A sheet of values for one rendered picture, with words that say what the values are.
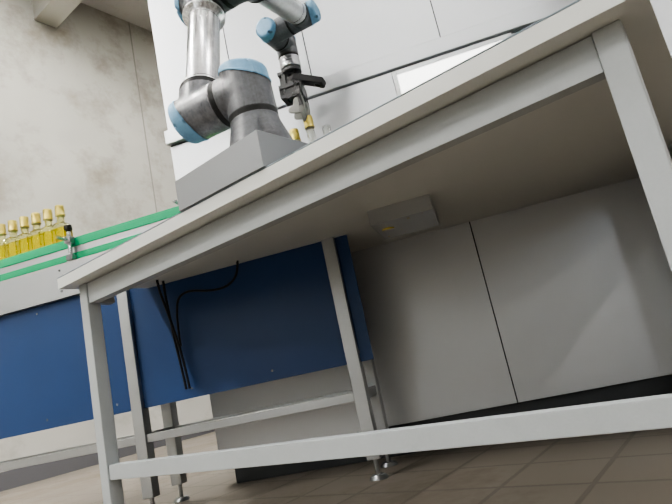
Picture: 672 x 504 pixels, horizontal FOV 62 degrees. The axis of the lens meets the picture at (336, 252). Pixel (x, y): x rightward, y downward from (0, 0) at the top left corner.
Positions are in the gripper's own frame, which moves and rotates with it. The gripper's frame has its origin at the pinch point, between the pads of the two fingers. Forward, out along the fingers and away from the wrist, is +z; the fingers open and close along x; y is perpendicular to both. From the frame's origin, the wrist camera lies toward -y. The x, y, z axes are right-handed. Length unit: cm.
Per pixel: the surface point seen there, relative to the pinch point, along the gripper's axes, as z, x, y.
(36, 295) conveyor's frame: 40, 15, 106
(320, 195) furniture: 52, 74, -17
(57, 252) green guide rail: 26, 13, 97
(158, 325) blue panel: 60, 13, 61
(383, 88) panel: -8.2, -12.1, -27.4
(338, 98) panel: -10.0, -12.2, -10.4
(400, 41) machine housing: -25.6, -15.2, -37.3
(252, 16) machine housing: -58, -16, 17
